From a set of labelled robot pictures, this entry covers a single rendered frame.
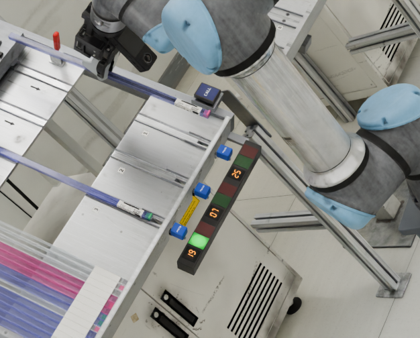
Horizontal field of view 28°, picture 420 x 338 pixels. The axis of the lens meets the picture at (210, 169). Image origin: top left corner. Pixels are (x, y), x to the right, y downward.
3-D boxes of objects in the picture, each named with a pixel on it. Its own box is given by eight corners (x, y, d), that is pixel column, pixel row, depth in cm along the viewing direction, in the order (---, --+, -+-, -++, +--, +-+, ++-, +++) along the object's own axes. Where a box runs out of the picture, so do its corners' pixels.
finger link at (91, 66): (83, 68, 186) (88, 43, 178) (107, 81, 186) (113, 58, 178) (76, 78, 185) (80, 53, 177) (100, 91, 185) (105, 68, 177)
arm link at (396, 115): (469, 131, 144) (427, 77, 138) (419, 189, 143) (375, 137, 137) (425, 119, 155) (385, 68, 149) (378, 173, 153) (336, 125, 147)
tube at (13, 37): (211, 114, 180) (211, 110, 179) (207, 119, 179) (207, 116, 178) (12, 35, 192) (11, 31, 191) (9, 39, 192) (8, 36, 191)
